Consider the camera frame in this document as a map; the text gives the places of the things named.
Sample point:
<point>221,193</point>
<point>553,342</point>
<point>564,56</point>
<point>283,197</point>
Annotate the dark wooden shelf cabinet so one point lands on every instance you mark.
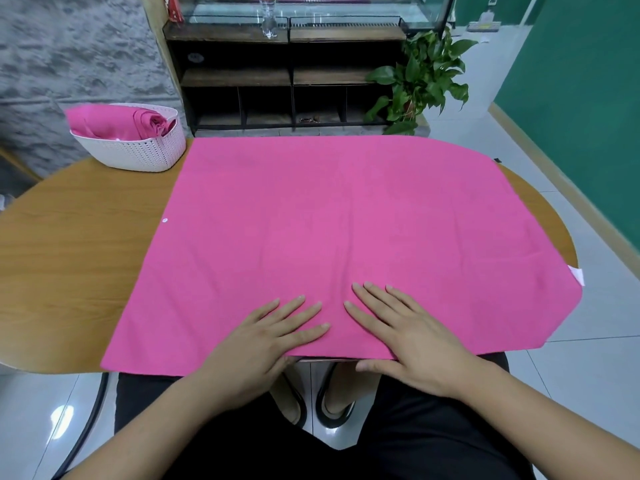
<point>235,85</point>

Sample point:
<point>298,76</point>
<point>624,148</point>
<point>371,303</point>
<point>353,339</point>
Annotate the pink towel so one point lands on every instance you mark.
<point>110,122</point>

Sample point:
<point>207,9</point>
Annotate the white mop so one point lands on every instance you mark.
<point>485,25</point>

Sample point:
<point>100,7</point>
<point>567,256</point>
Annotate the person's left hand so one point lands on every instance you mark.
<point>250,360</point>

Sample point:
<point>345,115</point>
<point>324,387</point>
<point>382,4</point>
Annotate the white woven plastic basket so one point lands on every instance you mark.
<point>140,155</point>

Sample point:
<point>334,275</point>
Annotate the clear bottle with orange label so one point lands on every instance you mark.
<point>269,20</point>

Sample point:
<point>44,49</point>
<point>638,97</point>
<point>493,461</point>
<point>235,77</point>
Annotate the red label cola bottle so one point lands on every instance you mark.
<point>175,7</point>

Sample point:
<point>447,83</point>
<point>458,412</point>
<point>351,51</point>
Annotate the green potted plant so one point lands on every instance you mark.
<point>420,80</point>

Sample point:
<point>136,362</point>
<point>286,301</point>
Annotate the person's right hand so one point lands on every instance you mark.
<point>420,345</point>

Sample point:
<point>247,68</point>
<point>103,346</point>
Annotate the person's black shoe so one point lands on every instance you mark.
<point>332,413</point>
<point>295,410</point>

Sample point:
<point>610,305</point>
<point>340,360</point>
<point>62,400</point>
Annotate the person's right forearm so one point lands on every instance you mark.
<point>560,425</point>

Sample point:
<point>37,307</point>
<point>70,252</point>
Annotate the pile of pink cloths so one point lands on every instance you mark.
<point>350,215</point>

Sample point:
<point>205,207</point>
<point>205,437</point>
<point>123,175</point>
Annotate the glass display case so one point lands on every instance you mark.
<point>330,7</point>

